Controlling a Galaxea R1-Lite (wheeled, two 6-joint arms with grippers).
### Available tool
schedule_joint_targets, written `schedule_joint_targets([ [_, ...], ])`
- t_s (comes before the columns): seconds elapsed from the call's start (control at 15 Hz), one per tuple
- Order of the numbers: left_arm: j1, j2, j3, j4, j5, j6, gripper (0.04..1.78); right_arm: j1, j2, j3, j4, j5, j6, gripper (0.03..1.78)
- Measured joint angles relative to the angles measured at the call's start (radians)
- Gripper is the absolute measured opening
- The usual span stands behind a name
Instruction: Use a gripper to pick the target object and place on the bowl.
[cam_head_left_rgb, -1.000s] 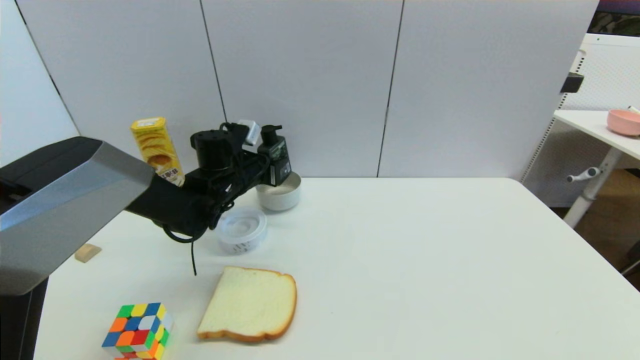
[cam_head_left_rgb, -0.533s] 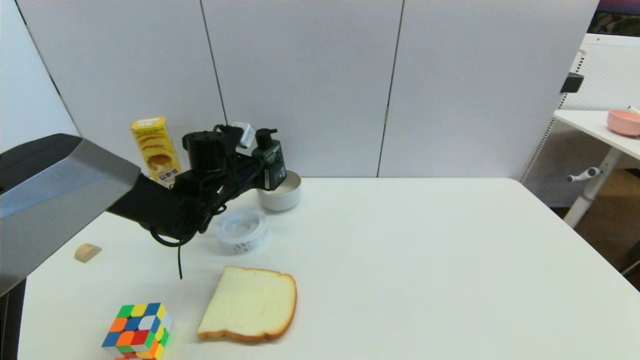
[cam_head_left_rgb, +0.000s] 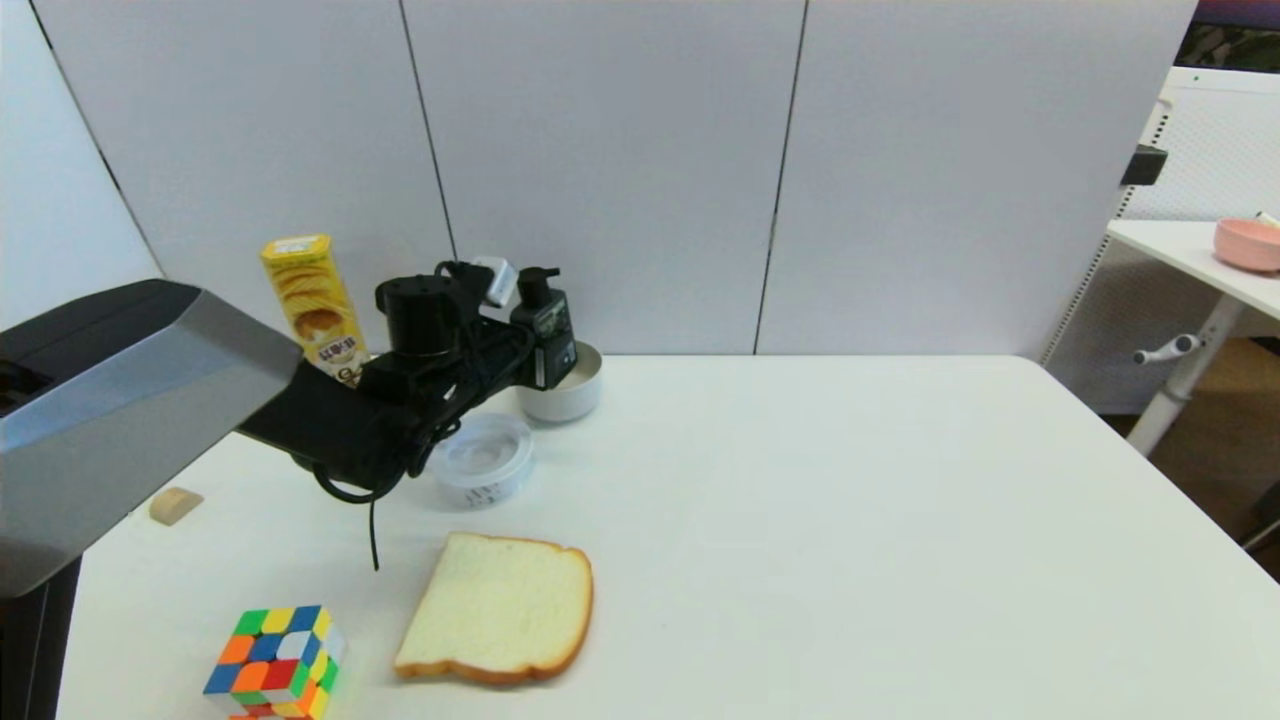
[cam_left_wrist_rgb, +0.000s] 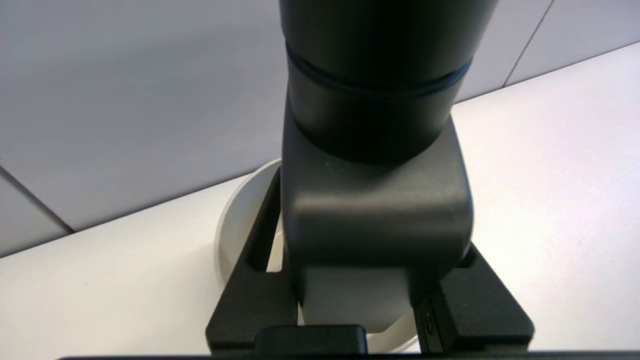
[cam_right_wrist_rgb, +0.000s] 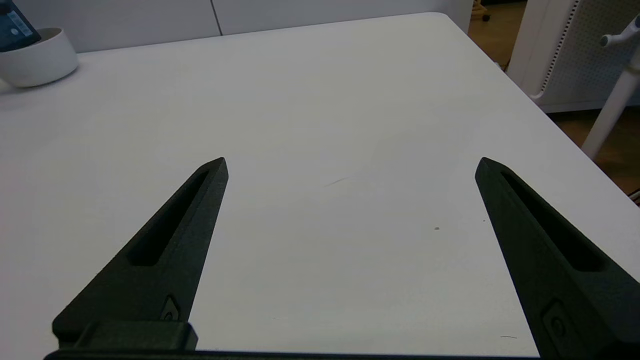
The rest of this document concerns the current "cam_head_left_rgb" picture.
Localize yellow potato chips carton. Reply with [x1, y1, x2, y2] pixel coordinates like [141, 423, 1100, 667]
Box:
[260, 235, 373, 389]

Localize half-round wooden block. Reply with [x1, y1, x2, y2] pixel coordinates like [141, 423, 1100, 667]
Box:
[149, 487, 205, 527]

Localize black pump dispenser bottle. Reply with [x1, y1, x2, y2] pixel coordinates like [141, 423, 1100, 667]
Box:
[510, 266, 580, 392]

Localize multicolour puzzle cube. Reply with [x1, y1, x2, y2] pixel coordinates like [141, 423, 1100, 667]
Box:
[203, 605, 348, 720]

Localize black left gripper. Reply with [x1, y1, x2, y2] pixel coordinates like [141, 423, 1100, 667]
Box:
[473, 266, 579, 392]

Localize pink bowl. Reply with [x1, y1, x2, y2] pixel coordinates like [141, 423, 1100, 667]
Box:
[1214, 217, 1280, 274]

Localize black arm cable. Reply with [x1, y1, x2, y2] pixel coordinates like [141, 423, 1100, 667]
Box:
[313, 398, 453, 573]

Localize dark screen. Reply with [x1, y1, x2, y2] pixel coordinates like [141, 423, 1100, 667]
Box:
[1174, 0, 1280, 75]

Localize white perforated panel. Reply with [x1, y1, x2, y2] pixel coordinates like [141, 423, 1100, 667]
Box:
[1040, 66, 1280, 419]

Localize white bread slice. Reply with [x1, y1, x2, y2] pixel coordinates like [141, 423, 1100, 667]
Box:
[393, 531, 595, 686]

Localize white ceramic bowl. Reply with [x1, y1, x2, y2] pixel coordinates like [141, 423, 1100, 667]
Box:
[515, 341, 604, 424]

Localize black clamp on panel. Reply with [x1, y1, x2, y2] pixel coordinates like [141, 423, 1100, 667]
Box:
[1119, 145, 1168, 188]

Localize white side table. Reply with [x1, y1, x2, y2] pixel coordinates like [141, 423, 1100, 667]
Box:
[1104, 219, 1280, 461]

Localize white table crank handle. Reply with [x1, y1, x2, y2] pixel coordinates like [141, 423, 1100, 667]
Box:
[1132, 335, 1199, 367]

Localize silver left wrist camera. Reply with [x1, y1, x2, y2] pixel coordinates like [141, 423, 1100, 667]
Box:
[470, 257, 520, 308]

